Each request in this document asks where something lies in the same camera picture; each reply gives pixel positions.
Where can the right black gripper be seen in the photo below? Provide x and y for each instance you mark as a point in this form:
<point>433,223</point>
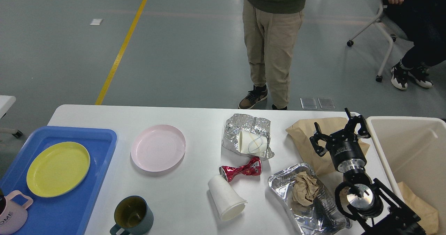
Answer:
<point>345,150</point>

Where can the pink plate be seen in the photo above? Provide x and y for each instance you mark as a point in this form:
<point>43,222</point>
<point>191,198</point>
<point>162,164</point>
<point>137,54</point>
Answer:
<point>158,148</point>

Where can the dark teal mug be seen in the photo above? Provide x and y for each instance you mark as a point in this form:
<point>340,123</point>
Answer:
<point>133,215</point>

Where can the pink HOME mug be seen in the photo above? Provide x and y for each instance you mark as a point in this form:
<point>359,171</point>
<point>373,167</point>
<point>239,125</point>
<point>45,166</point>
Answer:
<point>12,215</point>

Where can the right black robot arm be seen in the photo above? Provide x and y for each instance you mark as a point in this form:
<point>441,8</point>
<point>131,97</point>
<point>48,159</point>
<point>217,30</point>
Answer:
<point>368,201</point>

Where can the brown paper bag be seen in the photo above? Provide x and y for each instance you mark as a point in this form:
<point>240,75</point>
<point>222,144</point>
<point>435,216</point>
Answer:
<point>302,130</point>

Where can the crumpled brown paper ball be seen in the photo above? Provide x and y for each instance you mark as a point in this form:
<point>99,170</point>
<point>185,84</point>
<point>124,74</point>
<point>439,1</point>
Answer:
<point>305,189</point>

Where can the beige plastic bin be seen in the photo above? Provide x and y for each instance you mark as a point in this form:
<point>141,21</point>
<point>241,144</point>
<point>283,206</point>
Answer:
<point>413,150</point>

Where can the aluminium foil tray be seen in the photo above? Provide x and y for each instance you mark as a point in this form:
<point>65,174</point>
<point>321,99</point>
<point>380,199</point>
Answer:
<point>281,184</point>

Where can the clear plastic bottle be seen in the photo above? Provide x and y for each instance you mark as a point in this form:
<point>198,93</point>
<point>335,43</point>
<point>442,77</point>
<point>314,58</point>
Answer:
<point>327,219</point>

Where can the crushed red can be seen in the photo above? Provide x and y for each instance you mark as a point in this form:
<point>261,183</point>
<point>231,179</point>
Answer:
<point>252,168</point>

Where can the crushed paper cup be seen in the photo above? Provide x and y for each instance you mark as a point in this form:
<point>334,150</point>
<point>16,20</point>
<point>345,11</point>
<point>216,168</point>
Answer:
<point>253,144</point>

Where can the crumpled aluminium foil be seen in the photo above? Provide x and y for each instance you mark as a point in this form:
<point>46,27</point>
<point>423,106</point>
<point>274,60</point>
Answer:
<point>244,122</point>

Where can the brown paper in bin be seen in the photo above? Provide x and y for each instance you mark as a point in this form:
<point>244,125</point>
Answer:
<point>428,214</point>

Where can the white paper cup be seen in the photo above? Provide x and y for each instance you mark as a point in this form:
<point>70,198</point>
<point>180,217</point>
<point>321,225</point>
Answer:
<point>228,203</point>

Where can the person in khaki trousers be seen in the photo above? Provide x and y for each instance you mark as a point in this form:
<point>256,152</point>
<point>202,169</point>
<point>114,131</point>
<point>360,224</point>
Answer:
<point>270,33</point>

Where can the person in dark trousers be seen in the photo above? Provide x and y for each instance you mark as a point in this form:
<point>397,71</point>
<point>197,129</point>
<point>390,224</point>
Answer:
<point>423,22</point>

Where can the white office chair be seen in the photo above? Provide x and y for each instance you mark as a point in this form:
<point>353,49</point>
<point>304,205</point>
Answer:
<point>388,28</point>

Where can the blue plastic tray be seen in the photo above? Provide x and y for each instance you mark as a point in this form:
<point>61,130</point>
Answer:
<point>69,213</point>

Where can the yellow plate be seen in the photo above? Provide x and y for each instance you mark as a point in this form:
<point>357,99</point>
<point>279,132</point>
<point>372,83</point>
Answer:
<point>58,169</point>

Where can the white side table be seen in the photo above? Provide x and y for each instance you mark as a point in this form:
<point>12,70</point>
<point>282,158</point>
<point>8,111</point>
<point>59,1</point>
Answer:
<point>6,103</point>

